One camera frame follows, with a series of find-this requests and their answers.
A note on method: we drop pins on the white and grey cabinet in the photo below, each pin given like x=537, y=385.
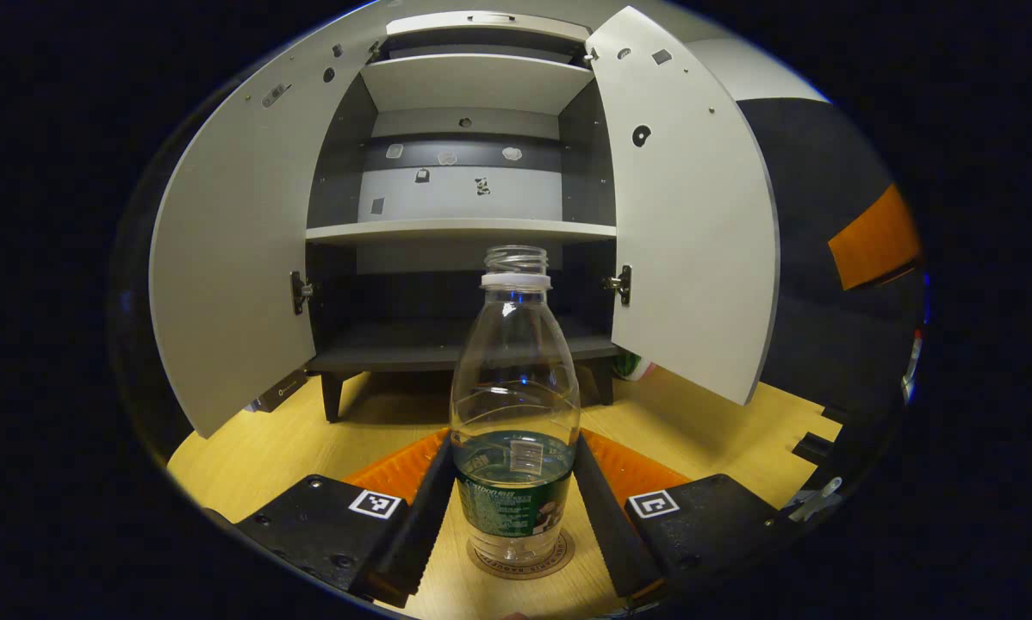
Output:
x=344, y=172

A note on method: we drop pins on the grey metal clip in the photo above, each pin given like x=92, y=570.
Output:
x=815, y=499

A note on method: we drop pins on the watermelon slice toy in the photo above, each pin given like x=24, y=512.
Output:
x=632, y=368

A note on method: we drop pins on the clear plastic bottle green label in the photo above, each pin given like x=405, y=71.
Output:
x=516, y=362

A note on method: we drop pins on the round brown coaster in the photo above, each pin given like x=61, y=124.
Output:
x=520, y=572

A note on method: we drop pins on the white cabinet door phone sticker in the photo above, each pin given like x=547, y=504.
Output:
x=240, y=258

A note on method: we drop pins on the small black box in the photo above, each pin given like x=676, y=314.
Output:
x=279, y=394

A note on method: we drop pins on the white cabinet shelf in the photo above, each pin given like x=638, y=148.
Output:
x=473, y=86
x=395, y=231

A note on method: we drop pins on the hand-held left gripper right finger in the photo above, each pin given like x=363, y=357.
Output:
x=606, y=534

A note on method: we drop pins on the white cabinet drawer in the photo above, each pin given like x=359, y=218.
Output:
x=447, y=26

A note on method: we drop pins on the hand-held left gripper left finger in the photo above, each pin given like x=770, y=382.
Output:
x=421, y=534

